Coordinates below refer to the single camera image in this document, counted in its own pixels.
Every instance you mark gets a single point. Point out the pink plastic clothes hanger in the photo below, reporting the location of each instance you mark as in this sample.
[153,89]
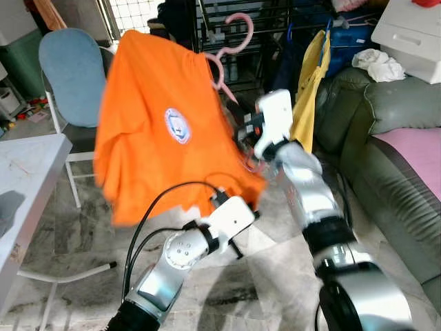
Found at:
[249,34]

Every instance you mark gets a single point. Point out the orange shirt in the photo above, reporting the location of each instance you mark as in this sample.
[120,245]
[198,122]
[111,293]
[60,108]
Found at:
[151,158]

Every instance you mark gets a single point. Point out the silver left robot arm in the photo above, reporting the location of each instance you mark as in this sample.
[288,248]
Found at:
[182,252]

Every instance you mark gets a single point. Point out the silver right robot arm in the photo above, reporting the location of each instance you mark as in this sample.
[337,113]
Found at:
[310,193]

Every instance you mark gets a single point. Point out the yellow garment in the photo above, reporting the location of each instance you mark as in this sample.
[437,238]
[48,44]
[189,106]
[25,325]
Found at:
[310,103]

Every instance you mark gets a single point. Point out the navy blue garment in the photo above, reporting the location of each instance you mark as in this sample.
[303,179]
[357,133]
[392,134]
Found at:
[289,62]

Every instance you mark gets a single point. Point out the black metal clothes rack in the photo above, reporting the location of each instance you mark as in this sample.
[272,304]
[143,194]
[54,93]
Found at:
[200,21]

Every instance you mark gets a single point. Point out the blue storage box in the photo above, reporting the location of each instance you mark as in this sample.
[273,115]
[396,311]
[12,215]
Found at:
[348,41]

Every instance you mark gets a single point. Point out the grey green leather sofa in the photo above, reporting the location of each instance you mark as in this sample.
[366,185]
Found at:
[386,207]

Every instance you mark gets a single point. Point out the crumpled white cloth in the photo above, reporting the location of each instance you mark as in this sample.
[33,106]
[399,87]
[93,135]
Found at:
[379,65]

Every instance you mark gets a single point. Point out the pink seat cushion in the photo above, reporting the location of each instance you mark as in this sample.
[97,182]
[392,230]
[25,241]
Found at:
[417,155]

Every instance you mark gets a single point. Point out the white folding chair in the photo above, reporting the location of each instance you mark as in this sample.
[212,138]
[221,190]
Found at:
[83,141]

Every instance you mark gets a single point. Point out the white plastic storage box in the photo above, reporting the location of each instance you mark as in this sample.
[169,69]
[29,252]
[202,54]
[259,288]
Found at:
[413,41]

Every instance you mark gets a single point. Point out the light blue chair back cover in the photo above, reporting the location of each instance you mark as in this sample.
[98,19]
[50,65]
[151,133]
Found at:
[72,76]

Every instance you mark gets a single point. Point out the white plastic folding table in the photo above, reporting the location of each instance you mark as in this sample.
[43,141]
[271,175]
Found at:
[27,172]

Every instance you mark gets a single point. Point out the brown wooden plank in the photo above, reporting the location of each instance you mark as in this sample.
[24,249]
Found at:
[49,14]

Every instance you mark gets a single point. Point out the green cabinet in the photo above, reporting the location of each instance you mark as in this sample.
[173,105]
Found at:
[24,65]

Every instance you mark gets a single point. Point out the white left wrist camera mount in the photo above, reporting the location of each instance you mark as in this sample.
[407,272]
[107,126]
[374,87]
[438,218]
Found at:
[231,219]

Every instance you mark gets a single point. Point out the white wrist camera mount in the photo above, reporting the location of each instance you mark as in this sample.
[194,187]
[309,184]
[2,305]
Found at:
[231,219]
[275,114]

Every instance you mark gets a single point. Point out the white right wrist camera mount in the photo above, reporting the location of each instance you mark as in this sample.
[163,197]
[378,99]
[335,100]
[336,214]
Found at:
[275,114]

